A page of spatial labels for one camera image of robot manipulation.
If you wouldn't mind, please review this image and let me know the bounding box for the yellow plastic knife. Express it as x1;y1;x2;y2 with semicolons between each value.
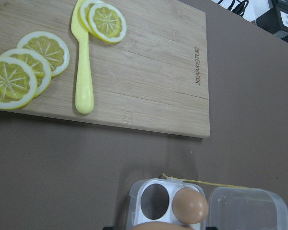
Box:
71;0;94;114

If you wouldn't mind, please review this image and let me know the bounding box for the lemon slice near knife tip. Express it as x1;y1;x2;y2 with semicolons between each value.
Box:
88;3;127;43

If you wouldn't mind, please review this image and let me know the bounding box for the brown egg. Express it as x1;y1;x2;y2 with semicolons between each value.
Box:
172;188;209;224
131;221;184;230

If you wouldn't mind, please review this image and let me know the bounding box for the lemon slice front of stack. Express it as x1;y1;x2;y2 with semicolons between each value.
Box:
0;56;37;110

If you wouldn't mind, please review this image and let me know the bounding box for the clear plastic egg box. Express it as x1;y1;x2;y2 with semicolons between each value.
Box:
125;177;288;230

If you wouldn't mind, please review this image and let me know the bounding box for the yellow string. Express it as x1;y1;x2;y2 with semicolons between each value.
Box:
162;172;245;188

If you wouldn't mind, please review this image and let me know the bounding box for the lemon slice of stack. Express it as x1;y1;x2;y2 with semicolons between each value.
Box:
16;31;70;77
1;48;51;97
0;56;37;110

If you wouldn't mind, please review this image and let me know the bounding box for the wooden cutting board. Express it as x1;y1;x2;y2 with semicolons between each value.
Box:
0;0;210;138

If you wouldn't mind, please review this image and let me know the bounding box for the black power adapter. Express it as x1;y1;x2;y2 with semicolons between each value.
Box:
256;0;288;43

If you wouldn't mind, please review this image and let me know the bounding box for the lemon slice back of stack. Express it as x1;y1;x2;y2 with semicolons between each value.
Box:
16;31;70;77

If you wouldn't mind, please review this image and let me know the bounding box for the lemon slice middle of stack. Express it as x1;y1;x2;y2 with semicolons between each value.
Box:
1;48;51;97

